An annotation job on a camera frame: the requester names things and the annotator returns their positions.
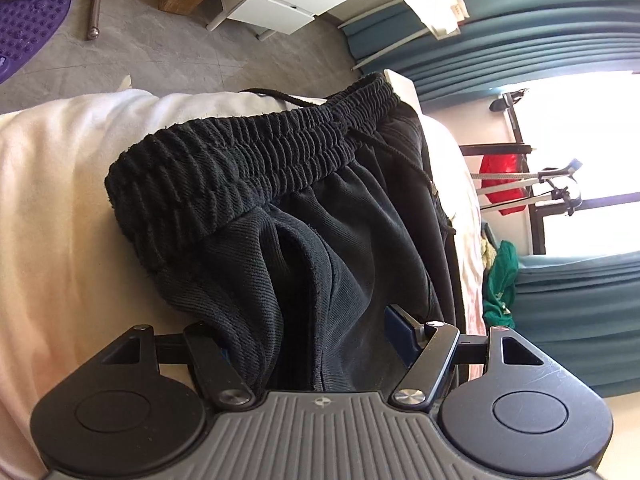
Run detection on metal chair leg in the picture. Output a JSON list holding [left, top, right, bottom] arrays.
[[70, 0, 117, 41]]

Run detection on green cloth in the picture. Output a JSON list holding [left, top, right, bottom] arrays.
[[482, 239, 519, 329]]

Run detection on window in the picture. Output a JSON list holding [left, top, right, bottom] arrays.
[[504, 70, 640, 262]]

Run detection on purple studded mat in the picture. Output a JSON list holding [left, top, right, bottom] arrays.
[[0, 0, 77, 87]]

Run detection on white cloth table cover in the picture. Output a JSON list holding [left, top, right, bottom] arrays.
[[0, 88, 487, 461]]

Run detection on red bag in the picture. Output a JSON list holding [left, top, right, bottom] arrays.
[[478, 152, 522, 206]]

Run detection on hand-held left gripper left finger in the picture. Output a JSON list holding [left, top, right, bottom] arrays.
[[102, 322, 257, 409]]

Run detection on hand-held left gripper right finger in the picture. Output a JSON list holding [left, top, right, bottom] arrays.
[[383, 304, 544, 409]]

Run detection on black sweatpants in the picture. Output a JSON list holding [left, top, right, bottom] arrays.
[[104, 72, 448, 397]]

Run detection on black jacket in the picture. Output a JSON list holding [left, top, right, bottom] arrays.
[[380, 102, 459, 327]]

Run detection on teal curtain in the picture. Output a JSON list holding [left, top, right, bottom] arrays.
[[500, 252, 640, 399], [342, 0, 640, 107]]

